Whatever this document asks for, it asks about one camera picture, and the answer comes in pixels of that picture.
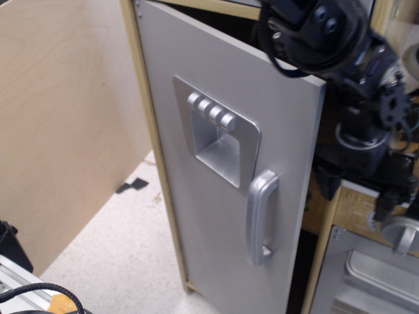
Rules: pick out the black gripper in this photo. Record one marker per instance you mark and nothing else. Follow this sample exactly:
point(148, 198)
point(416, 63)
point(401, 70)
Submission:
point(371, 103)

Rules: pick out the grey toy fridge door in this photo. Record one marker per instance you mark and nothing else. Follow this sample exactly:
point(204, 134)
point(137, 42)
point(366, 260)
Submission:
point(210, 213)

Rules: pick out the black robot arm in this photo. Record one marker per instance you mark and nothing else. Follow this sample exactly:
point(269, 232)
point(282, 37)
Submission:
point(333, 41)

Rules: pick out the silver oven knob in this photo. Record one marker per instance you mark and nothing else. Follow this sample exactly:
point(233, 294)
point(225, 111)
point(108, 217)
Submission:
point(401, 233)

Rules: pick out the silver ice dispenser panel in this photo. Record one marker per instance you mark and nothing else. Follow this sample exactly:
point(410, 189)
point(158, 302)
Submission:
point(220, 137)

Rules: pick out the grey oven door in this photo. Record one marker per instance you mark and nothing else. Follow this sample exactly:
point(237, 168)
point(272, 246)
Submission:
point(359, 275)

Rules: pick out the black tape on floor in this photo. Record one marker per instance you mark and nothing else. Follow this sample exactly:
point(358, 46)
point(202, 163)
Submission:
point(136, 184)

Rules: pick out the plywood board panel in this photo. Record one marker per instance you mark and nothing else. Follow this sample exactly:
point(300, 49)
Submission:
point(72, 121)

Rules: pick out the orange tape piece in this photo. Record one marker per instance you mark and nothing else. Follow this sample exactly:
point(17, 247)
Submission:
point(60, 304)

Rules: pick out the black box at left edge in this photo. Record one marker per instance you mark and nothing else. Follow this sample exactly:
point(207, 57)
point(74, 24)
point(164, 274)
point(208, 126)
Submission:
point(11, 247)

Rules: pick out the silver fridge door handle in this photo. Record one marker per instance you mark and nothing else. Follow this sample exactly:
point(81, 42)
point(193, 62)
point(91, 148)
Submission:
point(258, 194)

